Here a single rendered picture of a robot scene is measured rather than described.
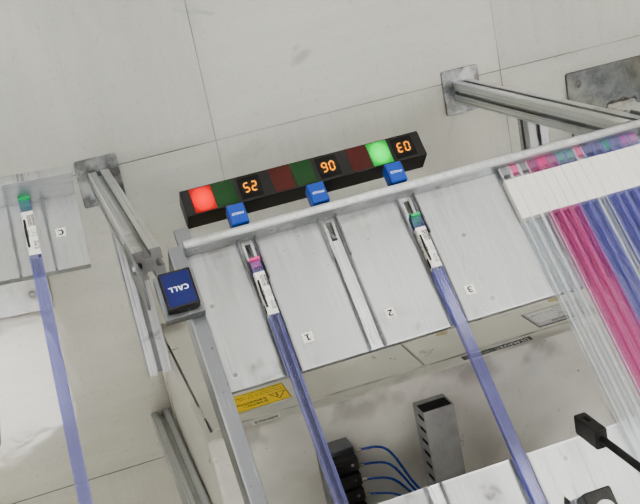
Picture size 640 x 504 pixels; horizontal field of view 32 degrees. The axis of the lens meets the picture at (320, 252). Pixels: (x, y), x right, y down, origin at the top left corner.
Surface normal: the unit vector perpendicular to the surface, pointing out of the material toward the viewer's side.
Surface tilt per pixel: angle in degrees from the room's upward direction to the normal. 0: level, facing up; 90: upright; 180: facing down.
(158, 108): 0
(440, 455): 0
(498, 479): 42
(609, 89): 0
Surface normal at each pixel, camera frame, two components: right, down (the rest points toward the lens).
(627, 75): 0.29, 0.24
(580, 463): 0.08, -0.45
